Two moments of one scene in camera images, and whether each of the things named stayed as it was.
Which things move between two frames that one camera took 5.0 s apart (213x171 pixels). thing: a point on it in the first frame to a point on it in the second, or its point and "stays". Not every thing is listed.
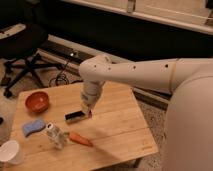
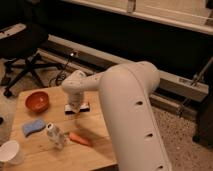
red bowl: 37,100 stays
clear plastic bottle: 56,135 stays
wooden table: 115,134 stays
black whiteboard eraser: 74,116 to 84,107
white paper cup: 11,152 stays
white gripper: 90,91 to 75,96
